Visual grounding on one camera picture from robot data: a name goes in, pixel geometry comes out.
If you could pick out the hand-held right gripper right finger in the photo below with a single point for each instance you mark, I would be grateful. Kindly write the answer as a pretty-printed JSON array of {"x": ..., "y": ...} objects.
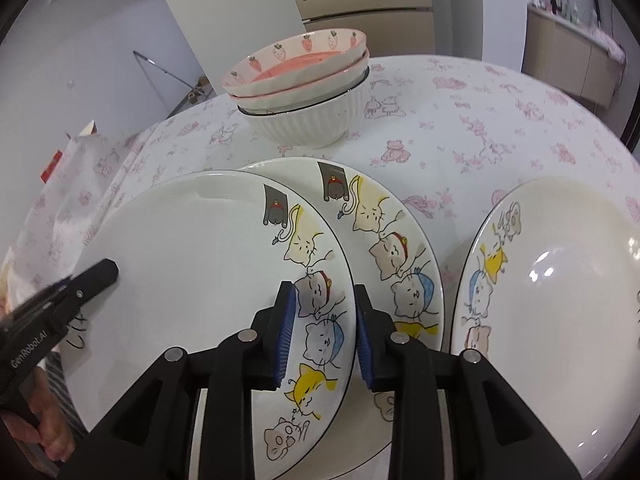
[{"x": 364, "y": 352}]

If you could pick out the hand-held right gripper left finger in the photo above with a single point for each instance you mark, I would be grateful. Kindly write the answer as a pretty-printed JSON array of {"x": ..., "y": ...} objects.
[{"x": 284, "y": 340}]

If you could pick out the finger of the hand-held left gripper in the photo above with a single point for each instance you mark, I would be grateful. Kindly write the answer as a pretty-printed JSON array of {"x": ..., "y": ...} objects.
[{"x": 97, "y": 274}]

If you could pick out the white cat print plate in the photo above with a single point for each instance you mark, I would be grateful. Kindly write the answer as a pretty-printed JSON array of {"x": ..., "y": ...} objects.
[
  {"x": 200, "y": 260},
  {"x": 390, "y": 230},
  {"x": 565, "y": 335}
]

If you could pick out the white ribbed bowl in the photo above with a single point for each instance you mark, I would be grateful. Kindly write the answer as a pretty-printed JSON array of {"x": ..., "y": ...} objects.
[{"x": 305, "y": 127}]

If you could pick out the pink strawberry bowl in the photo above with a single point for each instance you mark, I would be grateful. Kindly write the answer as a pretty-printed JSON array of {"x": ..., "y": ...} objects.
[
  {"x": 300, "y": 62},
  {"x": 310, "y": 92}
]

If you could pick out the person's left hand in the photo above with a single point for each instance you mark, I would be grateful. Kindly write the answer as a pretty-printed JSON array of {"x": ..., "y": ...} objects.
[{"x": 47, "y": 425}]

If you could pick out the red and white carton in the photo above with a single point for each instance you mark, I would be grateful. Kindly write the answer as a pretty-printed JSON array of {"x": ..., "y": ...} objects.
[{"x": 51, "y": 166}]

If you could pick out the metal pole rack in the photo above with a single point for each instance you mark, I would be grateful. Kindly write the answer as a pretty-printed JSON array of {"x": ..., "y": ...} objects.
[{"x": 165, "y": 68}]

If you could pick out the pink printed white tablecloth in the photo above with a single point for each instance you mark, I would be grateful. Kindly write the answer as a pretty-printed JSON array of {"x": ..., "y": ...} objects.
[{"x": 450, "y": 125}]

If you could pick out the beige sink cabinet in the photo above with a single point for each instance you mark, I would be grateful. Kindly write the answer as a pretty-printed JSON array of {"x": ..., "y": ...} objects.
[{"x": 560, "y": 55}]

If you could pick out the pink towel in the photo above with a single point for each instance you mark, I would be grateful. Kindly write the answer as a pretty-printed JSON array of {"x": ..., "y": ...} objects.
[{"x": 612, "y": 47}]

